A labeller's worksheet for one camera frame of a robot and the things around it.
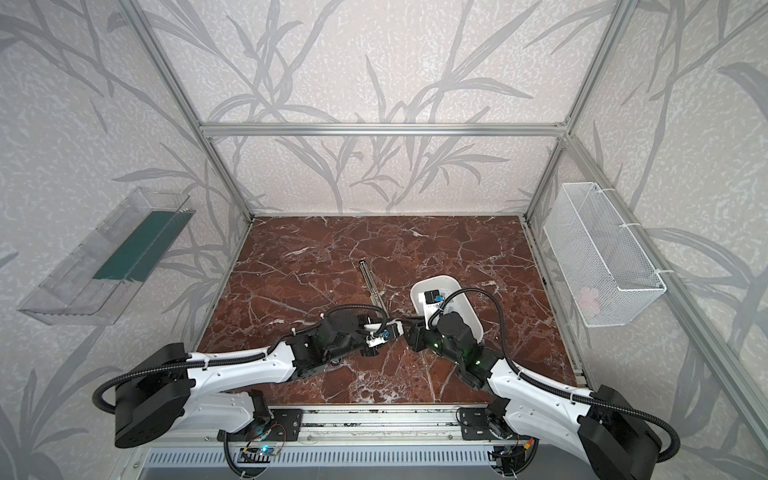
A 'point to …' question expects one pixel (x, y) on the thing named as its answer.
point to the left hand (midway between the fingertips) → (396, 315)
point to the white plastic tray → (447, 285)
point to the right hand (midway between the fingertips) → (401, 313)
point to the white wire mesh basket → (607, 280)
